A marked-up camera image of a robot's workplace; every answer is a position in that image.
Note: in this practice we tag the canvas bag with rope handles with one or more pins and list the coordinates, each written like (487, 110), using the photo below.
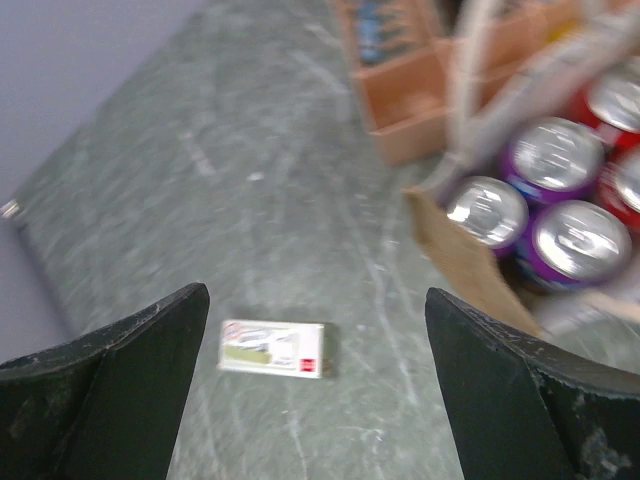
(543, 86)

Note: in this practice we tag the red Coca-Cola can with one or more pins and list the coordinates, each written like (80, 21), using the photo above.
(618, 188)
(609, 104)

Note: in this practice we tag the purple Fanta can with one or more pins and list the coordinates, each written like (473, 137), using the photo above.
(572, 245)
(553, 159)

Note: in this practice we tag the small white red box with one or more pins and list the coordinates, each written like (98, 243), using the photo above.
(300, 350)

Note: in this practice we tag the purple soda can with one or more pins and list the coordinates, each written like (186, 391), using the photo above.
(492, 211)

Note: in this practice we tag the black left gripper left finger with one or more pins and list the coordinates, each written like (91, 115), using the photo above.
(109, 404)

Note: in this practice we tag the peach plastic desk organizer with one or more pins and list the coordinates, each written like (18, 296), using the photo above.
(403, 95)

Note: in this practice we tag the blue glue bottle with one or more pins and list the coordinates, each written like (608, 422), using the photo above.
(373, 38)

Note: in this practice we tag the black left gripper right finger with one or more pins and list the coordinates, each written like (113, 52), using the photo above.
(521, 408)

